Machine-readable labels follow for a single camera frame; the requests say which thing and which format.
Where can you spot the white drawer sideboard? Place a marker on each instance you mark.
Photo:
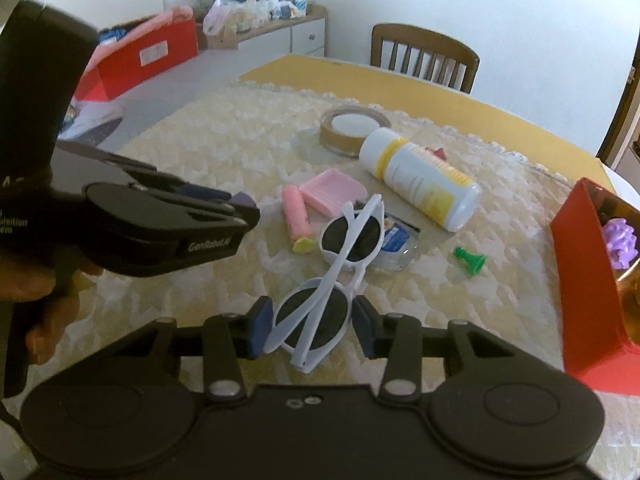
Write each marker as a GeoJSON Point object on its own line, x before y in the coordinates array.
{"type": "Point", "coordinates": [301, 36]}

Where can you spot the pink tube with yellow cap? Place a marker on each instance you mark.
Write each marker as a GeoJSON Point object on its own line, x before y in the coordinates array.
{"type": "Point", "coordinates": [296, 217]}

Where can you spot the left hand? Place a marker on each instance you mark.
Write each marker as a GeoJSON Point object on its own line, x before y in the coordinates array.
{"type": "Point", "coordinates": [23, 282]}

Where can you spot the yellow table runner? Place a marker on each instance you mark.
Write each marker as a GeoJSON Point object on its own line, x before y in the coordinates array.
{"type": "Point", "coordinates": [441, 105]}

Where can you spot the gold round lid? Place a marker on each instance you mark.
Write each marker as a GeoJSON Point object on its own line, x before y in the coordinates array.
{"type": "Point", "coordinates": [343, 129]}

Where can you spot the red cardboard box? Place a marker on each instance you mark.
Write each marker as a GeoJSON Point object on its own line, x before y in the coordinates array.
{"type": "Point", "coordinates": [151, 48]}

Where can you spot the small red item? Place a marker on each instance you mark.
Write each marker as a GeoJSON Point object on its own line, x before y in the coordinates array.
{"type": "Point", "coordinates": [438, 152]}

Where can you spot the clear blue small packet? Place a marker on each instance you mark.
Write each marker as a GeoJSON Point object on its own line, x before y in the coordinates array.
{"type": "Point", "coordinates": [401, 241]}

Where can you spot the purple spiky toy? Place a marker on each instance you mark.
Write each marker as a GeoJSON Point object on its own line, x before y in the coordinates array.
{"type": "Point", "coordinates": [620, 243]}

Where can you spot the purple rectangular block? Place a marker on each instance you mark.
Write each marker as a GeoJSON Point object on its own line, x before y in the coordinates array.
{"type": "Point", "coordinates": [242, 199]}

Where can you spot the red tin box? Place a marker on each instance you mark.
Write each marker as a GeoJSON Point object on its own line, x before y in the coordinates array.
{"type": "Point", "coordinates": [600, 304]}

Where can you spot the pink ridged soap dish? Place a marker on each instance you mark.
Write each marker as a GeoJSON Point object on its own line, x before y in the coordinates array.
{"type": "Point", "coordinates": [329, 191]}

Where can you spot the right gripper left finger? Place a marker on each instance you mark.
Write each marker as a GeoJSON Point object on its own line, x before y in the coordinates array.
{"type": "Point", "coordinates": [228, 338]}

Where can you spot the beige patterned table mat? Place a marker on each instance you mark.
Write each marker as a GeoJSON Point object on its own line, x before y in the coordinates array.
{"type": "Point", "coordinates": [498, 271]}

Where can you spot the plastic bag of items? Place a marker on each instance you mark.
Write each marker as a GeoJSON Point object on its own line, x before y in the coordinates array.
{"type": "Point", "coordinates": [236, 16]}

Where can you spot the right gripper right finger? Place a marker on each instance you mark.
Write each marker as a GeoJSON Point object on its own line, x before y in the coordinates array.
{"type": "Point", "coordinates": [397, 339]}

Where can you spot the wooden chair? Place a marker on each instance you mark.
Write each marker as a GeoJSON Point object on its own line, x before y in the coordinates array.
{"type": "Point", "coordinates": [424, 54]}

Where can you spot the white yellow plastic bottle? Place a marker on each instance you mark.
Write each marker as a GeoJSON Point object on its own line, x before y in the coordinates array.
{"type": "Point", "coordinates": [441, 192]}

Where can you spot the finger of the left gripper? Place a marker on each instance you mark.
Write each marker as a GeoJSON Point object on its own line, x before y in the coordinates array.
{"type": "Point", "coordinates": [126, 219]}
{"type": "Point", "coordinates": [147, 175]}

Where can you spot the green plastic piece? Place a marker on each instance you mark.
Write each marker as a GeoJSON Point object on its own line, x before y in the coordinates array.
{"type": "Point", "coordinates": [474, 262]}

